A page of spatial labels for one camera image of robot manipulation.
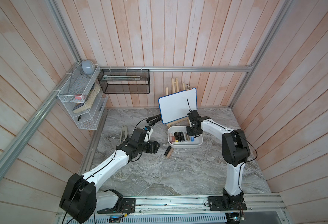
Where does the gold lipstick tube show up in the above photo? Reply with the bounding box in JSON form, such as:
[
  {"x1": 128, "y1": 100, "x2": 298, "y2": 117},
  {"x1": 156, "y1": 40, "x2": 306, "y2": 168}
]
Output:
[{"x1": 186, "y1": 133, "x2": 191, "y2": 142}]

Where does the white plastic storage box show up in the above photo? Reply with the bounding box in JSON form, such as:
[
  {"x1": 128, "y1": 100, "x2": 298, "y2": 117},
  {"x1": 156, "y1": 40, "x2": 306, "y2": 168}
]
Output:
[{"x1": 167, "y1": 126, "x2": 203, "y2": 148}]

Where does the black round lipstick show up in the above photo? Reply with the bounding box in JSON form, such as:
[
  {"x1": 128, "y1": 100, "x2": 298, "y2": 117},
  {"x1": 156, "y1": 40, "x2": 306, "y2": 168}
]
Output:
[{"x1": 180, "y1": 132, "x2": 185, "y2": 142}]

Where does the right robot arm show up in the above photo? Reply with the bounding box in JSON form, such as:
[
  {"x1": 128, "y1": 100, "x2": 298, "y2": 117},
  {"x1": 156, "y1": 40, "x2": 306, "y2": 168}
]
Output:
[{"x1": 186, "y1": 110, "x2": 251, "y2": 210}]

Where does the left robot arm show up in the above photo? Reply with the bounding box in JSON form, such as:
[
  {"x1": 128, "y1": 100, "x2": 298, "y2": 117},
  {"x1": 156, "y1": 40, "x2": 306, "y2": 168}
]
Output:
[{"x1": 59, "y1": 126, "x2": 160, "y2": 224}]

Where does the black lipstick gold band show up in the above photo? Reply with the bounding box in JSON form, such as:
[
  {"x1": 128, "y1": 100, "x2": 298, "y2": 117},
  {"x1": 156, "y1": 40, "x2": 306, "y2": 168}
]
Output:
[{"x1": 164, "y1": 145, "x2": 171, "y2": 156}]

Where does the black stapler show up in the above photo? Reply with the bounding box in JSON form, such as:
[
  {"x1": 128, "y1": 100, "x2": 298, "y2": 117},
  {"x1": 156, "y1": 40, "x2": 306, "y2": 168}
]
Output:
[{"x1": 146, "y1": 114, "x2": 162, "y2": 126}]

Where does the blue framed whiteboard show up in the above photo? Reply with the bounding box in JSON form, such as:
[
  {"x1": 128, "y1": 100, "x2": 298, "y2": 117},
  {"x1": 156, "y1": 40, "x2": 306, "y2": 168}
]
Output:
[{"x1": 158, "y1": 88, "x2": 198, "y2": 124}]

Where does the wooden block on shelf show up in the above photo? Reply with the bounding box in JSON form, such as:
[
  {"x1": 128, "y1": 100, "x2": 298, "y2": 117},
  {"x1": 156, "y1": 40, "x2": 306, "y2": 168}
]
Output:
[{"x1": 72, "y1": 83, "x2": 100, "y2": 113}]

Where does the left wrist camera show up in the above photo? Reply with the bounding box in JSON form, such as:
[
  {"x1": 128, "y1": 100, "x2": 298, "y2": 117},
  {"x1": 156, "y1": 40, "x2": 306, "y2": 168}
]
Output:
[{"x1": 143, "y1": 126, "x2": 153, "y2": 142}]

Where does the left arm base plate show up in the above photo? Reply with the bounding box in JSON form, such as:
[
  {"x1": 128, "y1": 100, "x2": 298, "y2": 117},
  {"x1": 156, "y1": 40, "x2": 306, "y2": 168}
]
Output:
[{"x1": 97, "y1": 198, "x2": 136, "y2": 214}]

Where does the black mesh wall basket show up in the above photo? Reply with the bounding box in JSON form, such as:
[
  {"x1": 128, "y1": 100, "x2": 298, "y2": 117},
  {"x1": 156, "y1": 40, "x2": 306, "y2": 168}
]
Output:
[{"x1": 98, "y1": 69, "x2": 151, "y2": 94}]

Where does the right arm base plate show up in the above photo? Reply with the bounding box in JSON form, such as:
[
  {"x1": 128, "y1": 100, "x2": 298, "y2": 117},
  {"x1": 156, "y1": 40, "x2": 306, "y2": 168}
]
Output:
[{"x1": 207, "y1": 195, "x2": 247, "y2": 211}]

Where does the white wire wall shelf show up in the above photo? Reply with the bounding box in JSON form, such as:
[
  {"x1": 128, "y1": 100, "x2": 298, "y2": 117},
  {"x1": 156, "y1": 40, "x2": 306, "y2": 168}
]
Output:
[{"x1": 57, "y1": 63, "x2": 108, "y2": 130}]

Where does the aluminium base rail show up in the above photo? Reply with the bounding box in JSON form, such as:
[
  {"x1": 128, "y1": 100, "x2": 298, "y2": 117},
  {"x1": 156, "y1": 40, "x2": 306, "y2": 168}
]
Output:
[{"x1": 64, "y1": 193, "x2": 290, "y2": 223}]

